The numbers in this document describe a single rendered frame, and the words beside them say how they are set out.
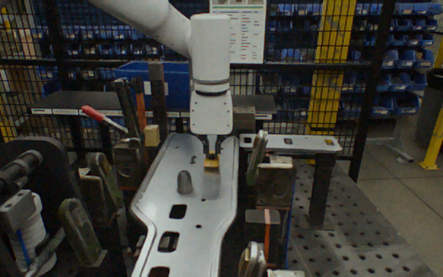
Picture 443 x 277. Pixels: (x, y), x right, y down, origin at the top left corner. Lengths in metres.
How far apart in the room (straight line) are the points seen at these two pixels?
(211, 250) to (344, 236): 0.64
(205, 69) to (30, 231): 0.43
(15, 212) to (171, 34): 0.48
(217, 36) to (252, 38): 0.59
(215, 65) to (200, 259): 0.39
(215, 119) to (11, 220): 0.45
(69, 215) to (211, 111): 0.37
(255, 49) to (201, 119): 0.59
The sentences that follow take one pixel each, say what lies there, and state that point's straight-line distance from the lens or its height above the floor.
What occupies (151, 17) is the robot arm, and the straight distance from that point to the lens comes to 0.64.
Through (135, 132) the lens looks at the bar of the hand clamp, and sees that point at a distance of 0.80.
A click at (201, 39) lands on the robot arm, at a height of 1.31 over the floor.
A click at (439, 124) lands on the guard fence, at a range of 3.26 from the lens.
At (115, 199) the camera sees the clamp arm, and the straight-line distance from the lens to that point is 0.70.
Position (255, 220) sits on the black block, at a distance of 0.65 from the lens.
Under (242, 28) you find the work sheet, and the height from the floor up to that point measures 1.28.
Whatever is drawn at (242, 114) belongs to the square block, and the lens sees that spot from 1.01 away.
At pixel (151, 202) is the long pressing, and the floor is 1.00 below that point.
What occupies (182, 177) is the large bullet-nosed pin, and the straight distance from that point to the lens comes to 0.69.
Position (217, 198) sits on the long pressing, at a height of 1.00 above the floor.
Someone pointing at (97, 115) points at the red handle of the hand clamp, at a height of 1.13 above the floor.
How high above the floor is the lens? 1.39
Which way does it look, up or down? 25 degrees down
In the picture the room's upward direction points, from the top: straight up
